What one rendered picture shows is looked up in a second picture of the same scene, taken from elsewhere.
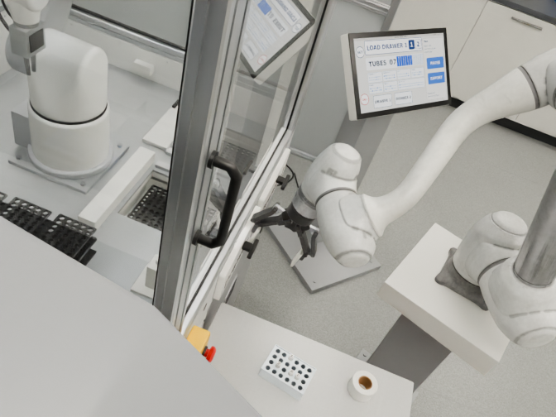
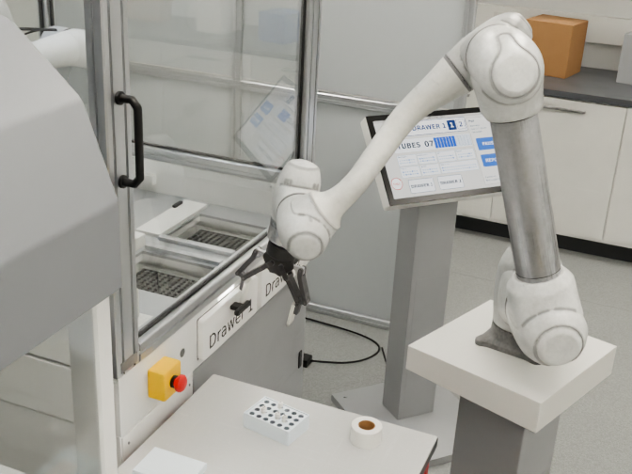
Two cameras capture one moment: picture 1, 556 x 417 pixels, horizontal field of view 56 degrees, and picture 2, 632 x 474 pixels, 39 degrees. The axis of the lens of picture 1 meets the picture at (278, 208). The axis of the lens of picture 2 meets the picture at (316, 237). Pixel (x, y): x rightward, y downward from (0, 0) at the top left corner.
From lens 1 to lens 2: 1.14 m
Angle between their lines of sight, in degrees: 25
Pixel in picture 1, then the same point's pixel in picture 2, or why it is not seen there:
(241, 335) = (230, 398)
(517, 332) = (531, 340)
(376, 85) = (410, 168)
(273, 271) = not seen: hidden behind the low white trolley
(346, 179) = (303, 188)
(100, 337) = not seen: outside the picture
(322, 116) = not seen: hidden behind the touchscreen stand
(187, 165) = (98, 98)
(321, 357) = (323, 415)
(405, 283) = (434, 345)
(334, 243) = (284, 232)
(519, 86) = (441, 69)
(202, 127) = (101, 59)
